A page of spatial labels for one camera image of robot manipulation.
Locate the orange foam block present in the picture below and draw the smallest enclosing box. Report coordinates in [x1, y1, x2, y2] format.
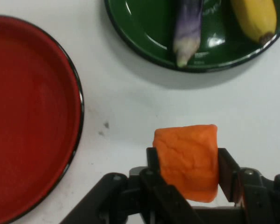
[152, 124, 219, 203]

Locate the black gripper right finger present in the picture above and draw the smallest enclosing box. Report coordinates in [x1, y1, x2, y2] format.
[217, 147, 280, 224]

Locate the yellow banana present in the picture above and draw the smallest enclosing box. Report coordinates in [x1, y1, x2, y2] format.
[230, 0, 277, 45]

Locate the purple eggplant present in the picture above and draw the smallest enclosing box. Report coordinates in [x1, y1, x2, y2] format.
[173, 0, 205, 68]

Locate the red enamel plate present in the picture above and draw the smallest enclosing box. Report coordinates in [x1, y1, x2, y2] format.
[0, 14, 85, 224]

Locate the green enamel plate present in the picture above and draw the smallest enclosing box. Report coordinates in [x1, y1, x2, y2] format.
[104, 0, 280, 73]

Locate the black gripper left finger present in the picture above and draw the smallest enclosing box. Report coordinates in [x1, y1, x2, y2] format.
[60, 147, 196, 224]

